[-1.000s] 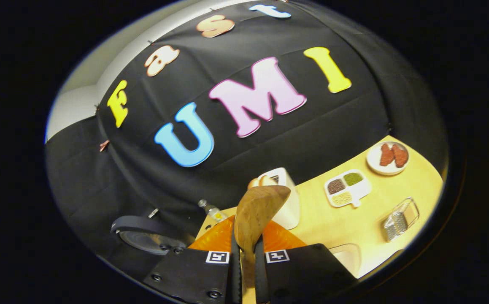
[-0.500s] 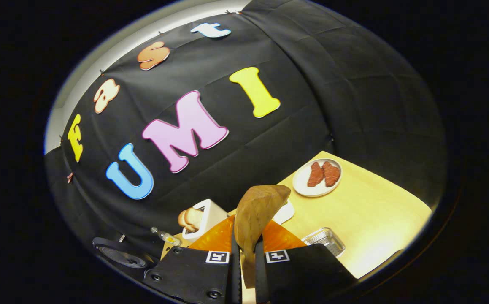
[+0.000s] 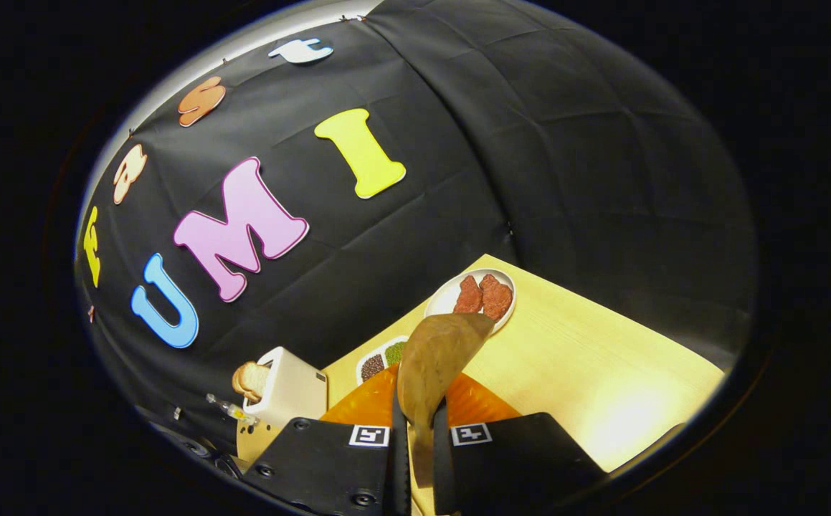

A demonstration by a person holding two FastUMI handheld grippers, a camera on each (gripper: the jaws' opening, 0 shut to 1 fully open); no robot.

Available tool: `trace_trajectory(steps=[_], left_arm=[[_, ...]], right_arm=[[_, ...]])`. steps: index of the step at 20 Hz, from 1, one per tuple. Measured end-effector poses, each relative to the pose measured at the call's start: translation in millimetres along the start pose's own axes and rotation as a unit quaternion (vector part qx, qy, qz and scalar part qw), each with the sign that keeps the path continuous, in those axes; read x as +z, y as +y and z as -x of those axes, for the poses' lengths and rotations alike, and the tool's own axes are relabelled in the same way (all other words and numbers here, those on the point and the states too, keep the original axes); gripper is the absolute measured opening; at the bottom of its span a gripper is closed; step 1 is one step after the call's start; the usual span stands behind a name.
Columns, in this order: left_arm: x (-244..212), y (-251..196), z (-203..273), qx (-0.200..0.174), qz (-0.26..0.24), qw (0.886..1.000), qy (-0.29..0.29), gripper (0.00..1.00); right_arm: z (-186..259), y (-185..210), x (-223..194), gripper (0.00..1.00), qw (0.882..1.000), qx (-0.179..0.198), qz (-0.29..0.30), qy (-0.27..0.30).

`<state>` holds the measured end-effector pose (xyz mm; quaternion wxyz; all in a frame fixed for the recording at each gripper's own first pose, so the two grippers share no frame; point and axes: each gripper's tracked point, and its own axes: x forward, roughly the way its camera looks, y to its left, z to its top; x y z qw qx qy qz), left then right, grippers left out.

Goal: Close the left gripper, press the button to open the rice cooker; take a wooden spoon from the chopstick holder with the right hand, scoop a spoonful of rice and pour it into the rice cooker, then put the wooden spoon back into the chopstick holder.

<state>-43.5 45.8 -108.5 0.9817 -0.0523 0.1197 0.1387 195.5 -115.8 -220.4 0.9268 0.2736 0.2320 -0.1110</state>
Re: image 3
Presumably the wooden spoon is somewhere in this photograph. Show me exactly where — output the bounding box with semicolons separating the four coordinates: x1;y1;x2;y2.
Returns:
396;312;495;488

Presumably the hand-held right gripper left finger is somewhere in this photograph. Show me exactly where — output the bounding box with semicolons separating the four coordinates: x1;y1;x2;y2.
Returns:
242;364;411;516

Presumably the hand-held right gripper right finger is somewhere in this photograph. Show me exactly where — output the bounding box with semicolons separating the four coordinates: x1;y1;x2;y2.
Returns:
433;373;608;516

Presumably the white divided dish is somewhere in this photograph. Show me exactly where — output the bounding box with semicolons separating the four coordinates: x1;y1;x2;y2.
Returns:
356;335;410;384

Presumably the red meat piece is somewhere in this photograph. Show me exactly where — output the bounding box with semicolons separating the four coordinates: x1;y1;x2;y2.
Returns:
479;274;514;321
453;275;484;315

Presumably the white round plate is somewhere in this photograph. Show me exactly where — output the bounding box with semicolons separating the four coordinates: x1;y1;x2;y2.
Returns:
424;268;518;334

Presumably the small glass bottle yellow label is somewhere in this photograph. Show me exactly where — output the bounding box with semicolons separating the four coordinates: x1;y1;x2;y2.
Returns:
206;392;260;425

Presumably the white toaster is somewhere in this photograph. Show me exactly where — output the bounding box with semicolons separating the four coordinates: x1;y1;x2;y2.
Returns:
243;346;330;431

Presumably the bread slice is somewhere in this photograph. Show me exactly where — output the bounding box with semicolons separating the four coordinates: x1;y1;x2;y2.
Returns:
232;369;262;403
239;361;272;398

